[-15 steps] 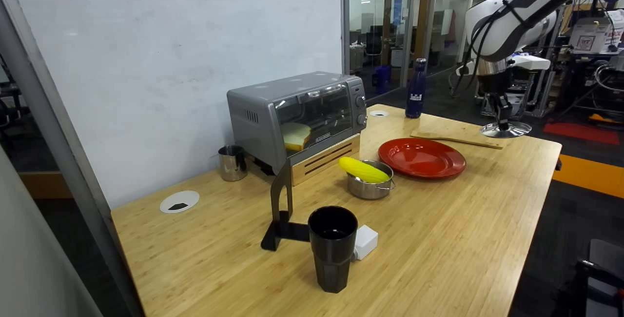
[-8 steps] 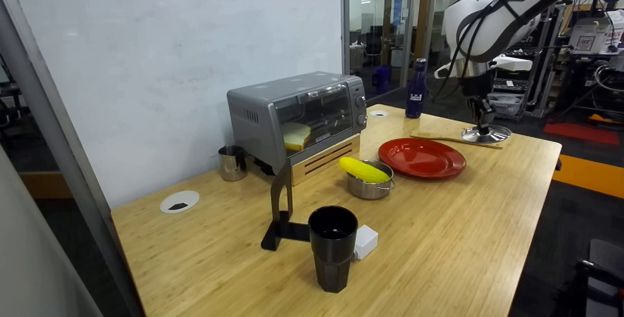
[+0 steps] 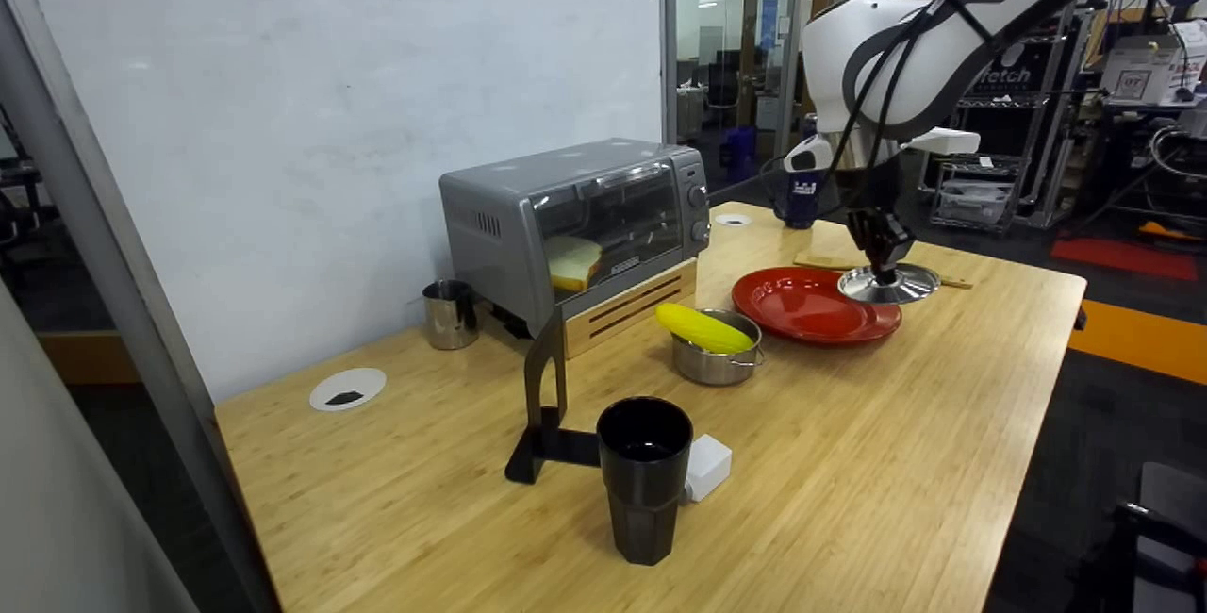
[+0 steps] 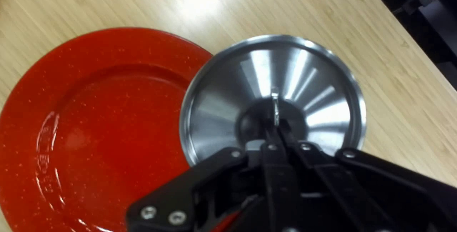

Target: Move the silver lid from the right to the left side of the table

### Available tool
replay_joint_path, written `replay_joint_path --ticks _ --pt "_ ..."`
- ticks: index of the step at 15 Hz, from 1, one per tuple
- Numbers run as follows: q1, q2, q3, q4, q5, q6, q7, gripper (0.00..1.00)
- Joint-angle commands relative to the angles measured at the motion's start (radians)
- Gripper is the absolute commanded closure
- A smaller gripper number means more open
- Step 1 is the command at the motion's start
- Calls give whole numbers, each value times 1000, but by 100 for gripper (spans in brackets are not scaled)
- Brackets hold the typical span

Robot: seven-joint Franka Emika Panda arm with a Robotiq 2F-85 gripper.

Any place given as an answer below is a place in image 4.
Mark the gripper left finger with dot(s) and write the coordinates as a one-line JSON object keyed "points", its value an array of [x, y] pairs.
{"points": [[178, 196]]}

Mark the red speckled plate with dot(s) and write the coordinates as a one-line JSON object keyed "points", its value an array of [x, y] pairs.
{"points": [[93, 132]]}

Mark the silver metal lid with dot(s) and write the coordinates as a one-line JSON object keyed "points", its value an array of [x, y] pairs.
{"points": [[228, 114]]}

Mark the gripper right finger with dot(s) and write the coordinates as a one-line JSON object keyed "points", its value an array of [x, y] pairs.
{"points": [[392, 185]]}

